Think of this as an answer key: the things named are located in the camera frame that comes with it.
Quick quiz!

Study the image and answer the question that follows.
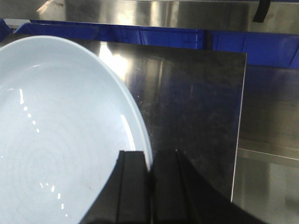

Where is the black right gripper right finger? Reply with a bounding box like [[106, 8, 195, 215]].
[[151, 150, 263, 224]]

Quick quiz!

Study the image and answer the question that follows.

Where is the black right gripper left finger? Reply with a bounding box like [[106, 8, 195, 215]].
[[80, 151, 150, 224]]

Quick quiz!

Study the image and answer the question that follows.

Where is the light blue round plate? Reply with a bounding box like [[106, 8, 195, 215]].
[[0, 35, 153, 224]]

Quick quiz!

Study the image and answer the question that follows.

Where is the stainless steel shelf rack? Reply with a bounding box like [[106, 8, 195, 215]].
[[0, 0, 299, 224]]

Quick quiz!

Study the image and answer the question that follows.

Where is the blue bin middle lower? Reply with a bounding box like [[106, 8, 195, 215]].
[[31, 20, 205, 49]]

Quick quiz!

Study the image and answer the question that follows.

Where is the blue open bin right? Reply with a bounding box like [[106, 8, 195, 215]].
[[211, 31, 299, 69]]

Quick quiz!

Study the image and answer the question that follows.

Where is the blue bin left lower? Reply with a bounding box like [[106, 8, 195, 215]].
[[0, 19, 100, 41]]

